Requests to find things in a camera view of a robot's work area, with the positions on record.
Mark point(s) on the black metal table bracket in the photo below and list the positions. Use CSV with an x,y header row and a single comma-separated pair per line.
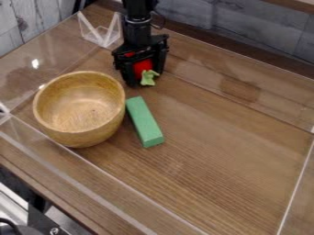
x,y
41,223

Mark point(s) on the green rectangular block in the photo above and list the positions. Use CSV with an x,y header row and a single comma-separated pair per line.
x,y
144,122

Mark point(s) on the wooden bowl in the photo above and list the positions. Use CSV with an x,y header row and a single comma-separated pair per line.
x,y
79,108

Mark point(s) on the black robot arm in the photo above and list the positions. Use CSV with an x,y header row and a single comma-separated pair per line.
x,y
136,22

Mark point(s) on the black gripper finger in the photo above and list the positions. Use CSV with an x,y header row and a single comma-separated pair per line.
x,y
125,69
159,60

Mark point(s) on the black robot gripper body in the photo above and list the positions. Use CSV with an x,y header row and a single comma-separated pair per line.
x,y
131,53

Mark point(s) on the red plush fruit green leaves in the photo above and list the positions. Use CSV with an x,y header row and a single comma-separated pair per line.
x,y
144,73

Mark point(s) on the clear acrylic tray enclosure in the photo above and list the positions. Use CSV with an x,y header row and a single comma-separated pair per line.
x,y
232,172

